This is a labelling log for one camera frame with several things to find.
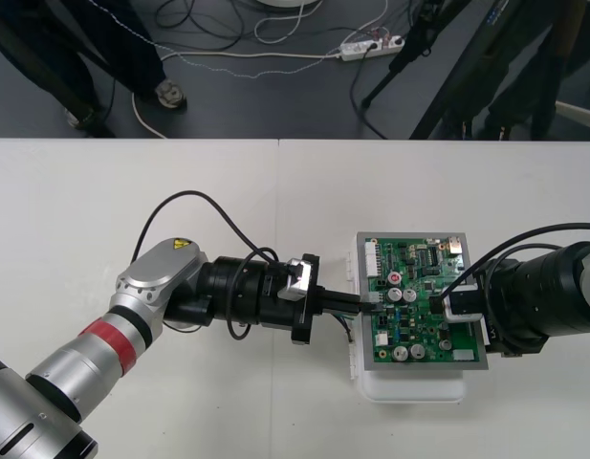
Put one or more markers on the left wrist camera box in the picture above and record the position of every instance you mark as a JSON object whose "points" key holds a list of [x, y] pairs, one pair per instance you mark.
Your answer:
{"points": [[294, 282]]}

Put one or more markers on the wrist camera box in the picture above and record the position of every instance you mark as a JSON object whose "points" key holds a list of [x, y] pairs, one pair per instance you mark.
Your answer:
{"points": [[294, 282], [464, 303]]}

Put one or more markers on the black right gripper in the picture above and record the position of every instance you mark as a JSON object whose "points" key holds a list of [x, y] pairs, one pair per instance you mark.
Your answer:
{"points": [[497, 339]]}

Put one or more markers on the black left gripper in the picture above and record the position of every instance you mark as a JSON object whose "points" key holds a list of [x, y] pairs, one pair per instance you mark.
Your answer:
{"points": [[304, 320]]}

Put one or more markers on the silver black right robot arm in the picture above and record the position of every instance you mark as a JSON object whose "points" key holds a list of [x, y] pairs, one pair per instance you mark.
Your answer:
{"points": [[562, 296]]}

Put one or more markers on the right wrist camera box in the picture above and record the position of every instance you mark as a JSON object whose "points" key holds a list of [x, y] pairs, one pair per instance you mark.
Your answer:
{"points": [[464, 303]]}

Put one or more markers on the green circuit board grey frame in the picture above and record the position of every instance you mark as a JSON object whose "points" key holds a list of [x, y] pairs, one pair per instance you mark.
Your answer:
{"points": [[419, 334]]}

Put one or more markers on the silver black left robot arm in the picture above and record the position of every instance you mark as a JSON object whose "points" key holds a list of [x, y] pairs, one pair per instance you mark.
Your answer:
{"points": [[151, 282]]}

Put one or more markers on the white power strip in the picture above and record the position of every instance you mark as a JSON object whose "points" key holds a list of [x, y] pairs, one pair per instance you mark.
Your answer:
{"points": [[371, 48]]}

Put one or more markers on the milky plastic box with lid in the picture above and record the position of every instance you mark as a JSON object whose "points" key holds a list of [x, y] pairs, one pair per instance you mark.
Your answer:
{"points": [[409, 388]]}

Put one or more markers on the person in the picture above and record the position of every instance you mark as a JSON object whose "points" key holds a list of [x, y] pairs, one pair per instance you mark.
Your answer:
{"points": [[519, 57], [132, 48]]}

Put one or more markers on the black tripod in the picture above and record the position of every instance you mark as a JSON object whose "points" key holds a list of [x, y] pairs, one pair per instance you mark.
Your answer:
{"points": [[414, 33]]}

